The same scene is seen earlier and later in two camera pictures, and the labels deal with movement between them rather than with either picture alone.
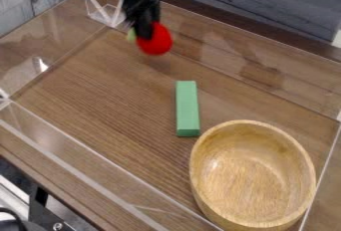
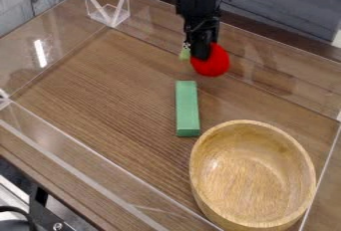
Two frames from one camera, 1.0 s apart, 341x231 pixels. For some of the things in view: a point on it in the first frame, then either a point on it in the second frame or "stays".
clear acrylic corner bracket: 109,15 stays
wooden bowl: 253,174 stays
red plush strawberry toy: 161,43 → 217,62
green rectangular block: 187,117 stays
